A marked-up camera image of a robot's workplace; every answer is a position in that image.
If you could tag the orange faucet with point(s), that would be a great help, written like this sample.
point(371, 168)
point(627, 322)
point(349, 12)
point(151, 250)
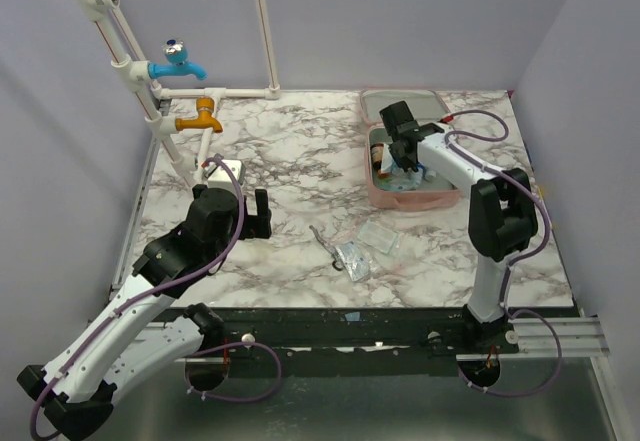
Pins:
point(205, 118)

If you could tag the blue wipes packet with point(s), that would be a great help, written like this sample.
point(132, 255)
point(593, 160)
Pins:
point(403, 181)

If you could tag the brown medicine bottle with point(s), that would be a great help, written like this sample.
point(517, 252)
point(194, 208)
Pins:
point(377, 154)

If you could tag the alcohol pad packets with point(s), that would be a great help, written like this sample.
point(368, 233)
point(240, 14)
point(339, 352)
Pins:
point(355, 260)

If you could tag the white gauze packet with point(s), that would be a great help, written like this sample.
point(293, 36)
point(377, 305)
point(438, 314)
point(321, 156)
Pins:
point(387, 166)

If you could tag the metal scissors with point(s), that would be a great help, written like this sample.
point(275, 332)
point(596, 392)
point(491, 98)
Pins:
point(326, 246)

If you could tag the blue faucet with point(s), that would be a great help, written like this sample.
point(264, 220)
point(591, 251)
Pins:
point(176, 55)

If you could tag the white pvc pipe frame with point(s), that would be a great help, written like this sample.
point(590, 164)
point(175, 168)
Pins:
point(186, 149)

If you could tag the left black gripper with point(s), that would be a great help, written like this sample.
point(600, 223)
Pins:
point(256, 226)

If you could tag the clear bag teal pads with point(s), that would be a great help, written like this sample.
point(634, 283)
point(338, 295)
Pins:
point(378, 237)

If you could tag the green capped white bottle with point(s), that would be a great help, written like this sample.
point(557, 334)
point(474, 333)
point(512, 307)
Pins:
point(429, 175)

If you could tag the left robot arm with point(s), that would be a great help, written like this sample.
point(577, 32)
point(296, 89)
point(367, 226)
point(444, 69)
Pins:
point(140, 301)

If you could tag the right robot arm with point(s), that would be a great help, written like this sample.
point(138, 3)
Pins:
point(502, 216)

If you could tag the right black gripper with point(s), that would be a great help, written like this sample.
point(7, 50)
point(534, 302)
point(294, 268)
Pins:
point(403, 148)

